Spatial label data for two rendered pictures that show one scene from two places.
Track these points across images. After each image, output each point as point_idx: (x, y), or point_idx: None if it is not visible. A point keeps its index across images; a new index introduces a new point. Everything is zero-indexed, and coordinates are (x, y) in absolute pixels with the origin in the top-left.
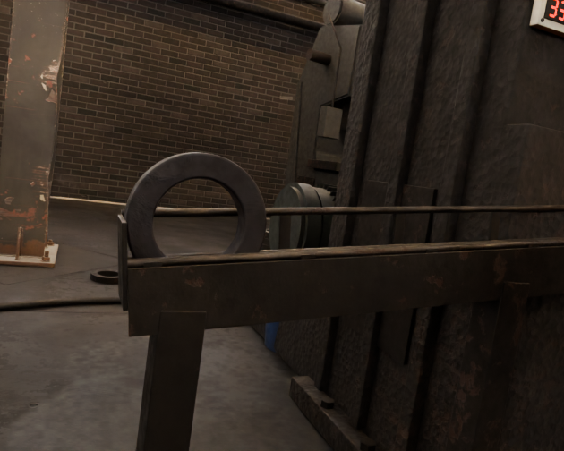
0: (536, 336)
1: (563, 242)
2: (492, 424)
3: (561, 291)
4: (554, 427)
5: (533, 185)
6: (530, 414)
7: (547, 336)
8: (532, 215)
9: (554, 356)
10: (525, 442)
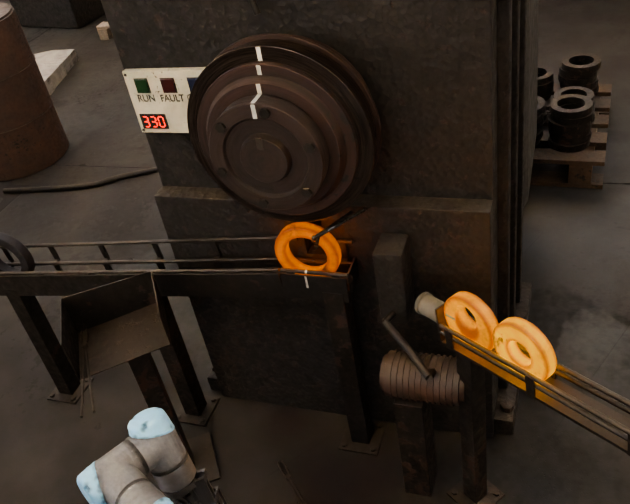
0: (225, 305)
1: (165, 272)
2: (168, 348)
3: (175, 295)
4: (269, 354)
5: (175, 227)
6: (244, 344)
7: (233, 305)
8: (183, 243)
9: (246, 317)
10: (249, 357)
